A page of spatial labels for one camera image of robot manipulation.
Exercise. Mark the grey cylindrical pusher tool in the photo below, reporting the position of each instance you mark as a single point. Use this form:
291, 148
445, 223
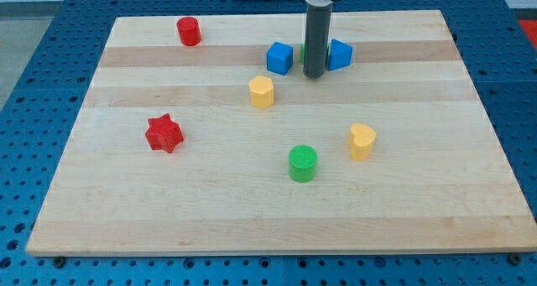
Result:
317, 27

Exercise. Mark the blue cube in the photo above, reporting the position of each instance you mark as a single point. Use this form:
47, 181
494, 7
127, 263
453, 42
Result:
279, 58

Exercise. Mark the green star block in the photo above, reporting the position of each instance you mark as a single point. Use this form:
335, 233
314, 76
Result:
302, 53

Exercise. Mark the red star block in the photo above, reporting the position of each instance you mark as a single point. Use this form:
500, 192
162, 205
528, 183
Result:
163, 133

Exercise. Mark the blue triangular block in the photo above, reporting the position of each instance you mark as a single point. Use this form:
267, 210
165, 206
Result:
340, 55

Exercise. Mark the yellow hexagon block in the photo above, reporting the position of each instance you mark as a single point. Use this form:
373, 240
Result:
261, 90

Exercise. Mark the yellow heart block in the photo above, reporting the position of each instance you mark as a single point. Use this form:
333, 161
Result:
361, 141

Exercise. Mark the red cylinder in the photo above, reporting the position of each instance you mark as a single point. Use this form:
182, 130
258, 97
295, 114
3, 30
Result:
189, 31

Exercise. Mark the green cylinder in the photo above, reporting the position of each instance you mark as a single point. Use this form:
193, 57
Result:
302, 162

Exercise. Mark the wooden board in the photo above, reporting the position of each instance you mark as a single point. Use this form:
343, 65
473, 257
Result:
437, 180

